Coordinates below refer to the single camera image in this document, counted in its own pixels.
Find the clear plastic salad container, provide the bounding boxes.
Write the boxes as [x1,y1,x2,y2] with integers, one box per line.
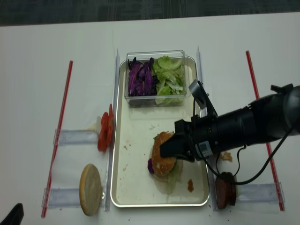
[124,50,189,108]

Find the clear lower left holder rail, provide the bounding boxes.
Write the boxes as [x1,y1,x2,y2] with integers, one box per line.
[42,188,80,208]

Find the clear upper left holder rail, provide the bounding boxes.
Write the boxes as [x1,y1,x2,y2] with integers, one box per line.
[53,129,98,146]

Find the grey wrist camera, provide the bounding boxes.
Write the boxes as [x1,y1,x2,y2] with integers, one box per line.
[189,79,218,117]

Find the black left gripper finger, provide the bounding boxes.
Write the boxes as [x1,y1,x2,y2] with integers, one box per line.
[4,203,24,225]

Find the purple cabbage shreds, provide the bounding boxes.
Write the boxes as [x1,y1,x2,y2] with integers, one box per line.
[127,57,158,97]

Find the red left rail strip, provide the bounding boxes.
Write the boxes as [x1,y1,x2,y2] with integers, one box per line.
[41,60,73,219]

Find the red tomato slices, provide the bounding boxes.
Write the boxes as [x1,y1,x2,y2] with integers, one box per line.
[97,104,114,152]

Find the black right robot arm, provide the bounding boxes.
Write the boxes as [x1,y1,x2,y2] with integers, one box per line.
[160,80,300,162]

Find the sesame top bun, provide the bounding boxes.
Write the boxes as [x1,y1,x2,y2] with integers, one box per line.
[150,132,176,177]

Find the bread crumb piece on table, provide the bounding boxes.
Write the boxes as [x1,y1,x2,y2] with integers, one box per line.
[222,151,233,162]

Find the red right rail strip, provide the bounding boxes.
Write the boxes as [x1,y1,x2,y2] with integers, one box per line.
[246,50,285,212]

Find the metal serving tray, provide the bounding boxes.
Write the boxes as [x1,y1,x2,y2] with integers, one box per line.
[110,62,210,208]

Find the black cable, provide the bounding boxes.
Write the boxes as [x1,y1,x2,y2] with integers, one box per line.
[203,126,293,186]

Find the brown meat patties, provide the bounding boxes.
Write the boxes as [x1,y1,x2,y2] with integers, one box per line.
[215,177,237,210]

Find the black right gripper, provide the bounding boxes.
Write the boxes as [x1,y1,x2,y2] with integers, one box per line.
[160,115,222,162]

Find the bun half on left stand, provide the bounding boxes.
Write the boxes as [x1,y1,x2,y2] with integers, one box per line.
[79,164,102,216]

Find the sauce crumb on tray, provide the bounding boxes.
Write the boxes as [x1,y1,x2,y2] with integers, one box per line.
[187,179,194,193]

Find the green lettuce shreds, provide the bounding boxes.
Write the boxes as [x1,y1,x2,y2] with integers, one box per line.
[152,56,185,106]

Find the white tomato stand block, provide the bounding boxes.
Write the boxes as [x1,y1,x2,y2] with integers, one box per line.
[95,116,102,135]

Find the red rail strip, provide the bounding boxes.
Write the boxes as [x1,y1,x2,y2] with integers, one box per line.
[246,50,285,212]
[41,60,73,219]

